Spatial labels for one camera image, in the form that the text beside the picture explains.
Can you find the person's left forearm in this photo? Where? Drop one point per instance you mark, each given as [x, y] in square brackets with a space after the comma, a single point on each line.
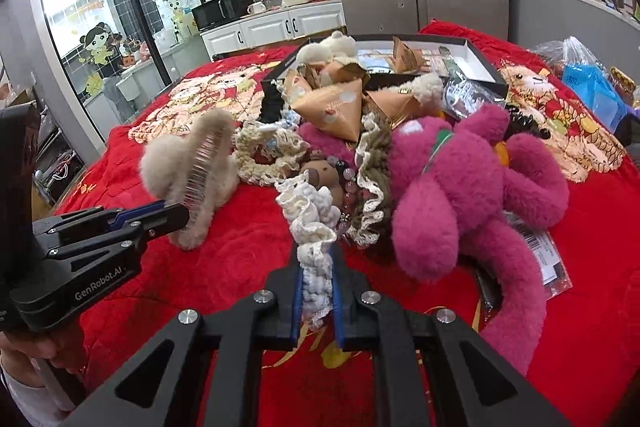
[25, 392]

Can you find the black tray box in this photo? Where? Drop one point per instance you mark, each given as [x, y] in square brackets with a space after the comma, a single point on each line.
[480, 67]

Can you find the brown lace scrunchie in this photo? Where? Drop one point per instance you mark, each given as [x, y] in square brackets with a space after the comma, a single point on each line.
[372, 167]

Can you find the orange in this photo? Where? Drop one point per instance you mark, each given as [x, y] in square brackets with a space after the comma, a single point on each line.
[500, 154]

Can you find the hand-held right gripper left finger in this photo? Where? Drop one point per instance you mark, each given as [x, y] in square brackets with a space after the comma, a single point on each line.
[298, 302]

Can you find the blue plastic bag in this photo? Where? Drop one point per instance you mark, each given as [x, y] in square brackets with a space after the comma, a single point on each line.
[592, 92]

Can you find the tan pyramid candy box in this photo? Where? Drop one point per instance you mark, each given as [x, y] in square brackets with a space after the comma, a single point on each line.
[395, 104]
[330, 107]
[410, 54]
[300, 84]
[345, 72]

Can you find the black microwave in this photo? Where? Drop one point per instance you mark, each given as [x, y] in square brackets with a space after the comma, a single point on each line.
[220, 9]

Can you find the yellow patterned packet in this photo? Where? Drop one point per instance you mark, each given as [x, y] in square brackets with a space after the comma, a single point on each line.
[625, 87]

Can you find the beige crochet scrunchie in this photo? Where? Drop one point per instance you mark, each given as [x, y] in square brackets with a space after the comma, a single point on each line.
[260, 157]

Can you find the glass sliding door with stickers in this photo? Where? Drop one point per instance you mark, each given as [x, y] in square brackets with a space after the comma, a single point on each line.
[115, 32]

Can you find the black hair claw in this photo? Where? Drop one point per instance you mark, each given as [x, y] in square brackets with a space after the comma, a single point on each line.
[525, 119]

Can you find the pink plush bunny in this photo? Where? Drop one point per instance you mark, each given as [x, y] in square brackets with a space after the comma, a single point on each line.
[450, 197]

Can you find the white mug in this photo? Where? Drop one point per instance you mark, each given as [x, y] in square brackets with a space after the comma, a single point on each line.
[256, 7]

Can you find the clear packet with barcode label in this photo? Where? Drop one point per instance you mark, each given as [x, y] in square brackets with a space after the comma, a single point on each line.
[542, 252]

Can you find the brown round plush ball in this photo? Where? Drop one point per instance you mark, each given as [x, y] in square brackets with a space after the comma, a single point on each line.
[320, 177]

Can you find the white kitchen cabinet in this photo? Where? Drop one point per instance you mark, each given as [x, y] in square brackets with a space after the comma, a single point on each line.
[280, 27]

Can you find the beige fluffy hair claw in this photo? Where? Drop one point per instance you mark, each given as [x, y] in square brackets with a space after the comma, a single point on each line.
[165, 167]

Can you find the blue beaded scrunchie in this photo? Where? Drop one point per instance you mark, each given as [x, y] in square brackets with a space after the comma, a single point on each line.
[280, 123]

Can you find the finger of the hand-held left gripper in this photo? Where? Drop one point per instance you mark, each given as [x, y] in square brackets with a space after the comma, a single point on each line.
[165, 217]
[135, 214]

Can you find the person's left hand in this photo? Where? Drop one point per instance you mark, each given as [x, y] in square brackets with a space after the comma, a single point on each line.
[55, 349]

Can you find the clear plastic bag of goods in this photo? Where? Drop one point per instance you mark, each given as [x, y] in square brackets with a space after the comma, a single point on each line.
[547, 54]

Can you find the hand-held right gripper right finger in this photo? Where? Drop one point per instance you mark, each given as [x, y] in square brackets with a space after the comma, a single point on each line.
[339, 307]

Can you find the white teddy bear plush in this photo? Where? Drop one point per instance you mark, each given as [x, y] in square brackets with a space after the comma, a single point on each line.
[325, 49]

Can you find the cream lace scrunchie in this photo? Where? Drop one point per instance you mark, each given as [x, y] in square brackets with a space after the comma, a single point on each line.
[312, 217]

